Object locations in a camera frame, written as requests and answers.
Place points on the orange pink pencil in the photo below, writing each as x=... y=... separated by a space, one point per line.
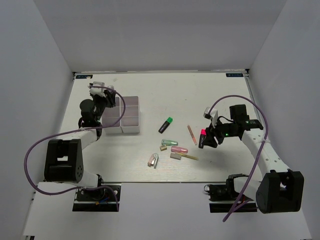
x=192 y=135

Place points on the pink correction tape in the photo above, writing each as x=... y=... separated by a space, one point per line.
x=180 y=150

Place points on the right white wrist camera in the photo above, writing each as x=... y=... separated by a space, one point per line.
x=212 y=115

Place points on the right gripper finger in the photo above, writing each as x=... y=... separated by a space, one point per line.
x=210 y=142
x=210 y=132

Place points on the green correction tape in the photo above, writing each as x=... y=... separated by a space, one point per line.
x=167 y=142

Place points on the pink cap black highlighter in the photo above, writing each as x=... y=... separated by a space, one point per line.
x=202 y=137

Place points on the white organizer bin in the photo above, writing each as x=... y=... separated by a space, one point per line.
x=110 y=116
x=130 y=122

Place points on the green cap black highlighter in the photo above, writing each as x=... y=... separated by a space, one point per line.
x=165 y=125

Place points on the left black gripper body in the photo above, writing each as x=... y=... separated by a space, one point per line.
x=101 y=102

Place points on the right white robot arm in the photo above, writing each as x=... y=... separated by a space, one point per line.
x=281 y=189

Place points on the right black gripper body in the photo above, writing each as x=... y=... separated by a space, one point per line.
x=223 y=130

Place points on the right white organizer bin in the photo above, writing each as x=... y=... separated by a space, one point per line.
x=130 y=122

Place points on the left blue table label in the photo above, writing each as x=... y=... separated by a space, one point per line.
x=84 y=76

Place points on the grey eraser block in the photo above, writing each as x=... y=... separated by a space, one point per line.
x=176 y=156

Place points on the right blue table label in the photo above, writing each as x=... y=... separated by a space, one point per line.
x=234 y=75

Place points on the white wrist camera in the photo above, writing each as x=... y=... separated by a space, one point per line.
x=212 y=115
x=99 y=89

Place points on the yellow flat stick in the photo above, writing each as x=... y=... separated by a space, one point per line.
x=190 y=157

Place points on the yellow small eraser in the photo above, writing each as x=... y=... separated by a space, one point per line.
x=163 y=147

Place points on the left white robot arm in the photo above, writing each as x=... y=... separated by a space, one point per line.
x=64 y=157

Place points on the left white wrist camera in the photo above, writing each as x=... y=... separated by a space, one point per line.
x=99 y=89

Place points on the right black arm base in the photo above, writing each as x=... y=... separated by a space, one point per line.
x=223 y=195

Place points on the blue table label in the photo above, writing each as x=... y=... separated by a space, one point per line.
x=84 y=76
x=234 y=75

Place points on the left white organizer bin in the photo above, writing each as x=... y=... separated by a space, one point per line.
x=110 y=116

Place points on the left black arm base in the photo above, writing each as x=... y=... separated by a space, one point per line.
x=102 y=200

